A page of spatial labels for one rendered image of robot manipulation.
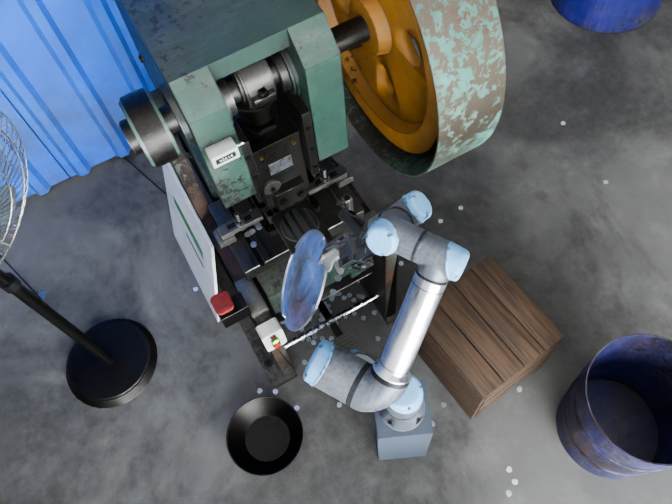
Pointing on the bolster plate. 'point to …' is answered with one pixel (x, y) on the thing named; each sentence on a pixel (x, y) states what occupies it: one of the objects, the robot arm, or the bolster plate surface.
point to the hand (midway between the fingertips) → (323, 260)
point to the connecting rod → (257, 93)
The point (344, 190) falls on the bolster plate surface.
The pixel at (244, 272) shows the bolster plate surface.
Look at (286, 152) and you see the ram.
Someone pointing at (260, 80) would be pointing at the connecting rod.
